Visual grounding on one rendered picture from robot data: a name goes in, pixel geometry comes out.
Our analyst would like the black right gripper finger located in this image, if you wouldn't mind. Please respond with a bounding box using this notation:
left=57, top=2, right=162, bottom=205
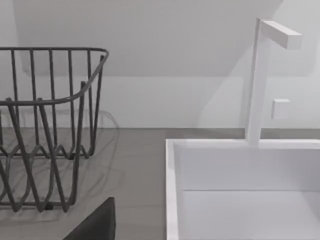
left=62, top=196, right=116, bottom=240

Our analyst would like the tall white tap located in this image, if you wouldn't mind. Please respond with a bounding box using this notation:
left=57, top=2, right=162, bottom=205
left=245, top=17, right=303, bottom=146

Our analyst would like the small white square knob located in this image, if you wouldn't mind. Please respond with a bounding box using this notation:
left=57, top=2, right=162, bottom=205
left=271, top=98, right=292, bottom=120

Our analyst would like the white sink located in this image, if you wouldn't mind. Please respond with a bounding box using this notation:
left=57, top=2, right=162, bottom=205
left=165, top=138, right=320, bottom=240

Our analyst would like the dark grey wire basket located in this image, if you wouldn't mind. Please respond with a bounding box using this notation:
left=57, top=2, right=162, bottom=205
left=0, top=46, right=110, bottom=214

